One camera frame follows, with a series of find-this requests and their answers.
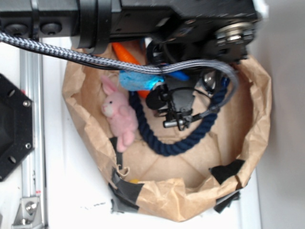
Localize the small yellow object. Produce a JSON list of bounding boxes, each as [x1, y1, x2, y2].
[[129, 179, 140, 184]]

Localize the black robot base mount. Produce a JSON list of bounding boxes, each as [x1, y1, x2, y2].
[[0, 74, 34, 182]]

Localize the blue sponge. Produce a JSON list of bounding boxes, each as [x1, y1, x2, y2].
[[119, 70, 164, 91]]

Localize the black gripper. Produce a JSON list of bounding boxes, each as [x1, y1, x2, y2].
[[145, 73, 198, 131]]

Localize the silver key bunch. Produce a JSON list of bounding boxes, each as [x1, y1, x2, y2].
[[201, 71, 216, 94]]

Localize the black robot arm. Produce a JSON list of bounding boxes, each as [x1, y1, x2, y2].
[[0, 0, 261, 130]]

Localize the orange plastic carrot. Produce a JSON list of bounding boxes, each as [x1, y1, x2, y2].
[[112, 42, 151, 98]]

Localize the brown paper bag basket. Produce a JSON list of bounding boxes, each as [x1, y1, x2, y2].
[[62, 57, 272, 222]]

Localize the pink plush bunny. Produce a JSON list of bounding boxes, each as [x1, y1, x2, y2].
[[101, 75, 138, 153]]

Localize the aluminium extrusion rail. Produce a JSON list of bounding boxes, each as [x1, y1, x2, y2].
[[11, 45, 48, 229]]

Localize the metal corner bracket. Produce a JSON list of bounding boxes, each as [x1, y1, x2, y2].
[[11, 197, 44, 229]]

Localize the dark blue rope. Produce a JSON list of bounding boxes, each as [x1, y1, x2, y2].
[[128, 73, 227, 157]]

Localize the grey braided cable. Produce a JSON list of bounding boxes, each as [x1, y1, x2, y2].
[[0, 30, 239, 120]]

